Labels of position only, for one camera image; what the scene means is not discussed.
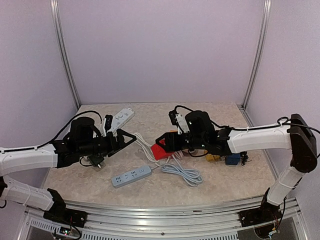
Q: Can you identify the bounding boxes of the blue cube socket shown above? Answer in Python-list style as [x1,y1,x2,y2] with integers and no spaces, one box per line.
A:
[225,153,241,166]

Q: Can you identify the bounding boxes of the long white power strip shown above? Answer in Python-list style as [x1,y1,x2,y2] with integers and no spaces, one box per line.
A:
[106,108,135,134]

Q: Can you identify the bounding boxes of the black power adapter with cable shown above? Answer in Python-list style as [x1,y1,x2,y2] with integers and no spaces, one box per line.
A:
[240,151,250,166]

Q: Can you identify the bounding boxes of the right aluminium frame post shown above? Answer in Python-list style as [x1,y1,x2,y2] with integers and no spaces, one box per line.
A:
[241,0,272,112]

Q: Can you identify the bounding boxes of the light blue coiled cable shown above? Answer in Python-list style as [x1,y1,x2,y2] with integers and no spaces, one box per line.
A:
[161,163,204,188]

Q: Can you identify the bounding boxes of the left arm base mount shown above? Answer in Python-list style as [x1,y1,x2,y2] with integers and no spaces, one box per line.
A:
[43,207,88,228]

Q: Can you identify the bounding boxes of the aluminium frame post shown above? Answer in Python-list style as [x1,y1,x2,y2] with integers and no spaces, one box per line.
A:
[241,0,272,112]
[49,0,81,109]

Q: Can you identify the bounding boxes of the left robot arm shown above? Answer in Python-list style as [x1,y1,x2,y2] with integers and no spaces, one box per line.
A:
[0,108,137,223]

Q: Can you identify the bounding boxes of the yellow cube socket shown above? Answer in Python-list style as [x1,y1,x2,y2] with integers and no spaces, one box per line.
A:
[205,154,222,163]

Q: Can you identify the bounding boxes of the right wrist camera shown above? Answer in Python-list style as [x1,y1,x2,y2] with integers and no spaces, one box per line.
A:
[168,110,190,135]

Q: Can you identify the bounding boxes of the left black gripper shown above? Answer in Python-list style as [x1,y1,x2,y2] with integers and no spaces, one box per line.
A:
[77,128,136,157]

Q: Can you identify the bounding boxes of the aluminium front rail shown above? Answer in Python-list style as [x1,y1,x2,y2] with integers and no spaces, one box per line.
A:
[23,196,305,240]

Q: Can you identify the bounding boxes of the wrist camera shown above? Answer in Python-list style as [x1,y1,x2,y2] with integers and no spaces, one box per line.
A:
[168,110,190,135]
[99,114,113,137]

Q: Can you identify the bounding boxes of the left aluminium frame post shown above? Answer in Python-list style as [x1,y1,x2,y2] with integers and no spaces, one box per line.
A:
[49,0,81,109]

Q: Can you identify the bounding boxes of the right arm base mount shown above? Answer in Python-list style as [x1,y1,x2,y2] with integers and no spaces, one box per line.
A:
[238,207,282,228]

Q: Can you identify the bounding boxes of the light blue power strip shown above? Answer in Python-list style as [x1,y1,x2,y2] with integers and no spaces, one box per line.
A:
[111,165,152,188]

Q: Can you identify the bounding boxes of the dark green cube socket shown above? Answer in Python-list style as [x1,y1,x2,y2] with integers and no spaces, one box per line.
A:
[87,154,105,169]

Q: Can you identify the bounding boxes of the red cube socket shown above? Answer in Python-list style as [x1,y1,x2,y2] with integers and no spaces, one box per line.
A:
[150,143,174,161]

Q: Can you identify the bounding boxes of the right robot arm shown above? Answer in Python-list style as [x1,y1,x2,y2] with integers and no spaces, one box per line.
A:
[155,109,319,222]

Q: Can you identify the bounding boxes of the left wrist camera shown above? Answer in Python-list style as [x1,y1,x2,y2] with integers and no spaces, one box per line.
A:
[99,114,113,137]

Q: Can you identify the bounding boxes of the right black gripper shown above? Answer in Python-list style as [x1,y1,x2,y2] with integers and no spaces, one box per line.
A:
[155,131,207,152]

